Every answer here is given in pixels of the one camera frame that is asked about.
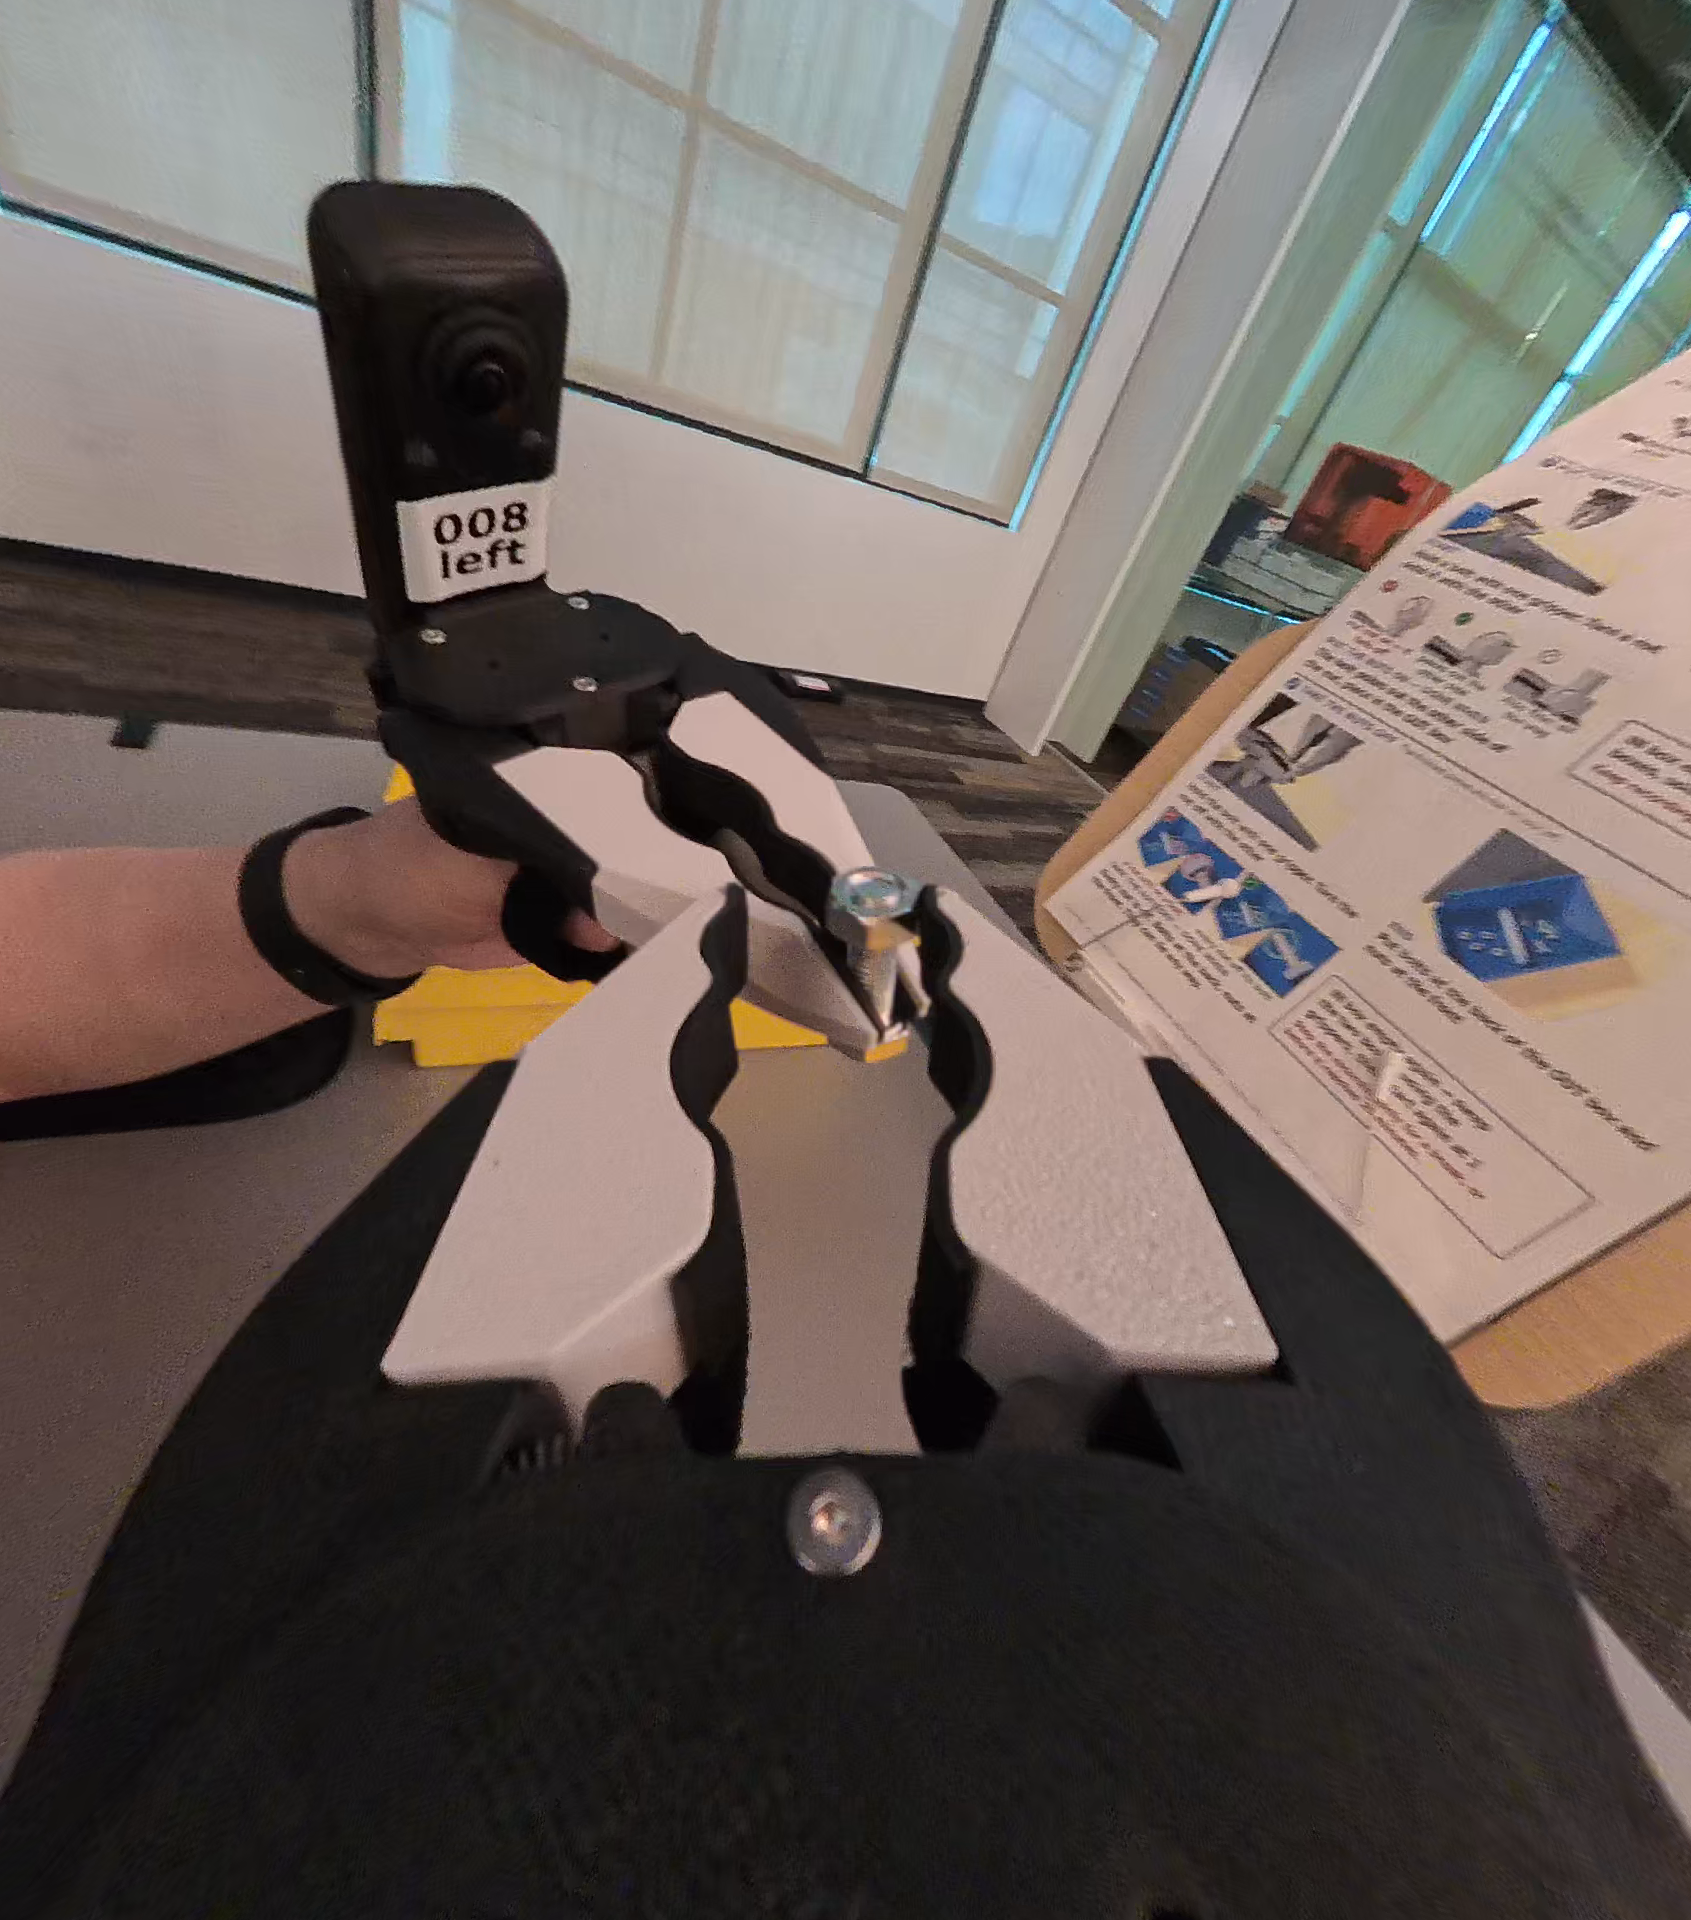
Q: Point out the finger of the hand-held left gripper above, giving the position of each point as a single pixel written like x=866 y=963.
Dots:
x=770 y=780
x=562 y=810

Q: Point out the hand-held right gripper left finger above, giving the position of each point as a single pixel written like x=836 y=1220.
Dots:
x=562 y=1200

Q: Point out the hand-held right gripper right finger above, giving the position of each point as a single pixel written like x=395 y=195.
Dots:
x=1114 y=1200

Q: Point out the yellow plastic bin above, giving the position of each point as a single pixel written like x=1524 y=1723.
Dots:
x=487 y=1020

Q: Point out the steel hex bolt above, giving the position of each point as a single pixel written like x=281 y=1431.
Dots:
x=878 y=975

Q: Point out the person's left forearm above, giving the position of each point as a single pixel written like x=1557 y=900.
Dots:
x=65 y=961

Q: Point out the person's left hand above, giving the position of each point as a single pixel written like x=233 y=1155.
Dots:
x=395 y=900

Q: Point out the black wristband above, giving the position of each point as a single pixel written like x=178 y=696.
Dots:
x=268 y=931

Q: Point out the large grid window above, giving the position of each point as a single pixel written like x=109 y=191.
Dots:
x=784 y=226

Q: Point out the black textured pad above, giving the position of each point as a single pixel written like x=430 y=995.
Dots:
x=187 y=1094

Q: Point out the instruction sheet on board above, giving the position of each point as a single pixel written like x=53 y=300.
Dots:
x=1612 y=1319

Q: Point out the printed instruction sheet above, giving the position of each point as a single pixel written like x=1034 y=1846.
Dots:
x=1537 y=780

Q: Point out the red orange box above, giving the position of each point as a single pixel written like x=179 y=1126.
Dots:
x=1365 y=495

